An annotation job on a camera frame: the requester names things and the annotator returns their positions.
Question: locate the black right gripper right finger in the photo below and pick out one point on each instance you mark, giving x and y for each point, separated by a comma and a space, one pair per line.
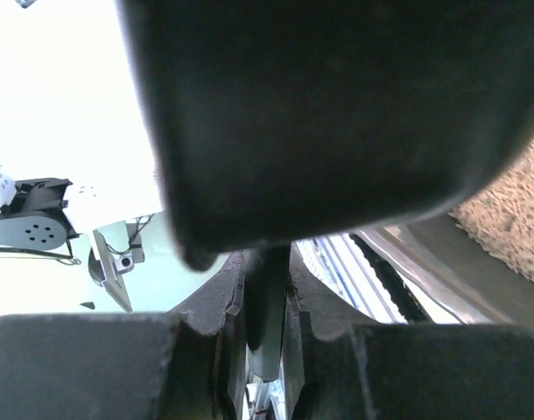
341, 364

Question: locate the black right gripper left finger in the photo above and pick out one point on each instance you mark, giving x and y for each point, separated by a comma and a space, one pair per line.
184, 364

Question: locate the aluminium frame rail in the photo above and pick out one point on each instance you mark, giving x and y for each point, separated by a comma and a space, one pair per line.
341, 266

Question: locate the beige cat litter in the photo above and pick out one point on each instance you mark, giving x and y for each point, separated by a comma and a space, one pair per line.
500, 218

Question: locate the black litter scoop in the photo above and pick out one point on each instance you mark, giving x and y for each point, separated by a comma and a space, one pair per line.
276, 121

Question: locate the dark grey litter box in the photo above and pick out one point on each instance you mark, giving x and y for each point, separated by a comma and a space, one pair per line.
454, 271

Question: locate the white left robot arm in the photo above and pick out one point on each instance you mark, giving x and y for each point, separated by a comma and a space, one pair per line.
33, 224

